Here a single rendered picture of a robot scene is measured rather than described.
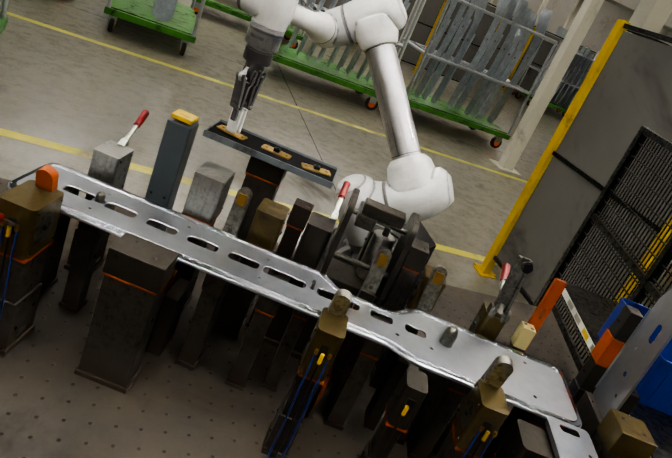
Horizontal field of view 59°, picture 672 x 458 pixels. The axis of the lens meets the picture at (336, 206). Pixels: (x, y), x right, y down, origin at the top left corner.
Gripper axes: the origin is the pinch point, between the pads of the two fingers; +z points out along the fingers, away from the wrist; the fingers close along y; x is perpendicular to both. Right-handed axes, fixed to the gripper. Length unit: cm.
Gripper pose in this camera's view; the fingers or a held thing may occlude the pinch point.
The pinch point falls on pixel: (236, 119)
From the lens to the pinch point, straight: 165.6
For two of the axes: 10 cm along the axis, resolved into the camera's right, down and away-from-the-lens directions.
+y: -3.5, 2.4, -9.1
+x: 8.6, 4.6, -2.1
